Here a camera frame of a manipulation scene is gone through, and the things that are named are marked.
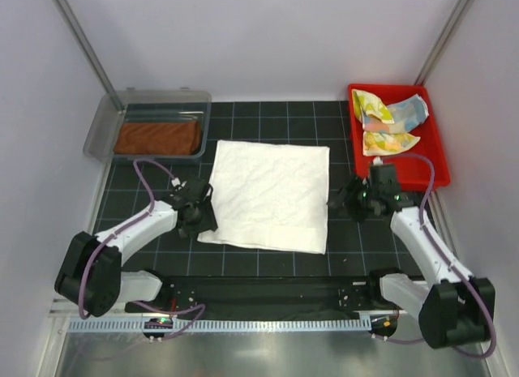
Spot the aluminium front rail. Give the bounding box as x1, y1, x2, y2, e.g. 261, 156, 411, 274
48, 283, 494, 318

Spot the red plastic bin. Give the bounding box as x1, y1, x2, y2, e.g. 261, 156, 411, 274
347, 84, 450, 191

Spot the clear plastic bin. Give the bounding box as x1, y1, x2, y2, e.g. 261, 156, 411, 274
84, 88, 212, 164

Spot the left aluminium frame post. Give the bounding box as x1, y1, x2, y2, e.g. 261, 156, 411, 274
53, 0, 125, 114

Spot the aluminium frame post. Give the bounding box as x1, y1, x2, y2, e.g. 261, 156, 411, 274
414, 0, 474, 86
53, 0, 125, 114

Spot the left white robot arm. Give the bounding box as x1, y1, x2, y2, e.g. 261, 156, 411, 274
54, 177, 217, 317

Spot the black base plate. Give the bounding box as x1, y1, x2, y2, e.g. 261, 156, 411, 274
149, 276, 397, 321

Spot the yellow patterned towel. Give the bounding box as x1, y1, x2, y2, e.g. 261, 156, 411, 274
351, 89, 421, 156

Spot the slotted cable duct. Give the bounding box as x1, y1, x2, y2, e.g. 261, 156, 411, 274
66, 316, 371, 333

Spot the right aluminium frame post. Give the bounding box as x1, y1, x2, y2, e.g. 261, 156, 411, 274
414, 0, 474, 86

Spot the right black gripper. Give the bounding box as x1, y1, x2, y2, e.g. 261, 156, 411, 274
326, 174, 379, 224

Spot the white pink towel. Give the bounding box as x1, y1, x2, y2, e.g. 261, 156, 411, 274
198, 140, 330, 255

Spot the blue patterned towel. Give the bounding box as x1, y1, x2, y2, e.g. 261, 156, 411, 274
387, 94, 429, 134

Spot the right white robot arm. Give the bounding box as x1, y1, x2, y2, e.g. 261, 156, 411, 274
328, 163, 496, 356

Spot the brown towel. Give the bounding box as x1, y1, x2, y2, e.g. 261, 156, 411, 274
114, 121, 202, 156

